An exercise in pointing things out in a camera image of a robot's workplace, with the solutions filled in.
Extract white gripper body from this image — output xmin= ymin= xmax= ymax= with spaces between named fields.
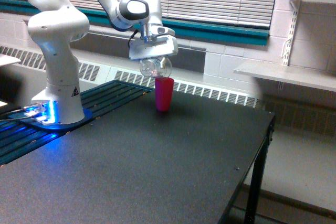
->
xmin=129 ymin=26 xmax=178 ymax=60

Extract clear plastic cup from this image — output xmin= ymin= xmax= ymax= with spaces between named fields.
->
xmin=140 ymin=57 xmax=172 ymax=78

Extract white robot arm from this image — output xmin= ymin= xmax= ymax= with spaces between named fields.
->
xmin=25 ymin=0 xmax=178 ymax=126

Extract pink plastic cup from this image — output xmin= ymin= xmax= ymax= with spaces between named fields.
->
xmin=155 ymin=77 xmax=174 ymax=112

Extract white object at left edge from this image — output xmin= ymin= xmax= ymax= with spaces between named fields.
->
xmin=0 ymin=54 xmax=21 ymax=67

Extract baseboard radiator heater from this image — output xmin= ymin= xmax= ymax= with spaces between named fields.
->
xmin=78 ymin=60 xmax=335 ymax=136

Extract blue slotted mounting plate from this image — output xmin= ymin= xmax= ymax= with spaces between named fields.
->
xmin=1 ymin=81 xmax=152 ymax=165

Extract black table leg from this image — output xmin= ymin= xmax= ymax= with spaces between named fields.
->
xmin=244 ymin=116 xmax=276 ymax=223

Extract white shelf bracket rail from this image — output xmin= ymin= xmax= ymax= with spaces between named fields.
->
xmin=281 ymin=0 xmax=300 ymax=66

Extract black cables at base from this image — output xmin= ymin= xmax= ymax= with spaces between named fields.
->
xmin=0 ymin=104 xmax=43 ymax=124

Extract white lower wall shelf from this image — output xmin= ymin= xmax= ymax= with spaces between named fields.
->
xmin=234 ymin=60 xmax=335 ymax=92

